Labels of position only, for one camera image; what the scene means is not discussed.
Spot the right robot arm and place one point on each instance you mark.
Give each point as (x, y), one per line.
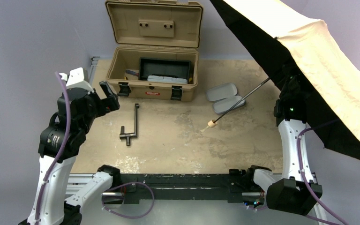
(295, 191)

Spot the tan plastic toolbox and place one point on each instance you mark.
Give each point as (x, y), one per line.
(160, 29)

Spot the lilac zippered umbrella case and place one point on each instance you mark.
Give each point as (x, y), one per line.
(223, 96)

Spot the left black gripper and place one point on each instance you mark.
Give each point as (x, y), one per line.
(104, 101)

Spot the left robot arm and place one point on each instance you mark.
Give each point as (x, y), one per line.
(58, 148)

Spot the black base bar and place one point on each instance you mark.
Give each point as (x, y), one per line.
(236, 186)

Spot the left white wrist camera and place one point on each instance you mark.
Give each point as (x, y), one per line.
(77, 78)

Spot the grey box in toolbox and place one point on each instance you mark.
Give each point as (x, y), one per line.
(166, 79)

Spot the beige umbrella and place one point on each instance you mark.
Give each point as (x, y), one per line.
(318, 83)

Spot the black tray in toolbox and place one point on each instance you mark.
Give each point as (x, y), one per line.
(163, 67)

